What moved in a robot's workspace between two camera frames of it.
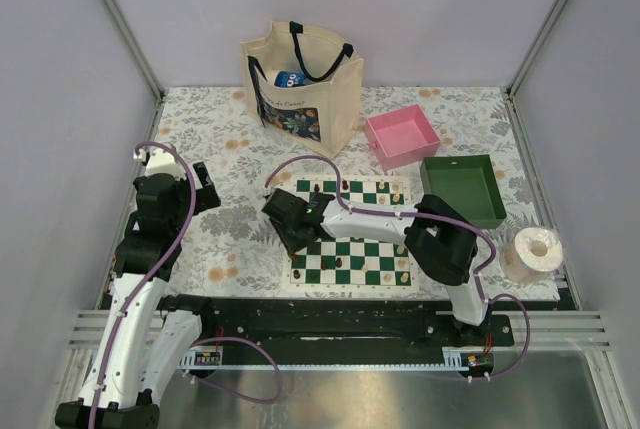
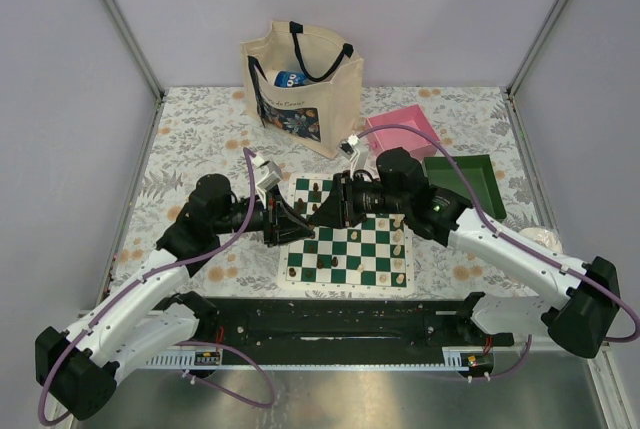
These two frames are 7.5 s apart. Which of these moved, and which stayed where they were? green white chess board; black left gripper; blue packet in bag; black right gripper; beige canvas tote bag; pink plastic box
Moved: black left gripper; black right gripper
Stayed: beige canvas tote bag; pink plastic box; blue packet in bag; green white chess board
